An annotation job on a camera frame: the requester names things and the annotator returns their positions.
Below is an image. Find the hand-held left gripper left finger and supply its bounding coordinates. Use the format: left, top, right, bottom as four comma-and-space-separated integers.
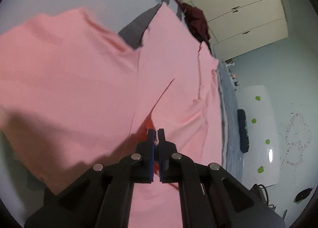
25, 129, 157, 228

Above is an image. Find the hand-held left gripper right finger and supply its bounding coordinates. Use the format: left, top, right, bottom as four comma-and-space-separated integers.
158, 129, 286, 228

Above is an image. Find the pink garment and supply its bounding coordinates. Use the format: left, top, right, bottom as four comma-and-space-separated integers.
0, 3, 223, 228

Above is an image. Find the dark bolster pillow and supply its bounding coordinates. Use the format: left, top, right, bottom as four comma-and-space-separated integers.
237, 109, 249, 153

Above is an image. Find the white headboard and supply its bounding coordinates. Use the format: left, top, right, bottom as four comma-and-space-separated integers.
234, 85, 282, 187

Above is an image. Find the white nightstand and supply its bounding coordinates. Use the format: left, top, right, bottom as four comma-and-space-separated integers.
222, 60, 240, 87

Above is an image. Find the maroon garment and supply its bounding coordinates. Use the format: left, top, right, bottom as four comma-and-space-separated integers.
174, 0, 212, 53

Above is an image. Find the cream wardrobe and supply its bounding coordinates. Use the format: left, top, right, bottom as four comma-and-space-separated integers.
166, 0, 290, 62

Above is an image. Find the heart-shaped wall decoration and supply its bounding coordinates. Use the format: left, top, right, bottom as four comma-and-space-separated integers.
278, 112, 313, 166

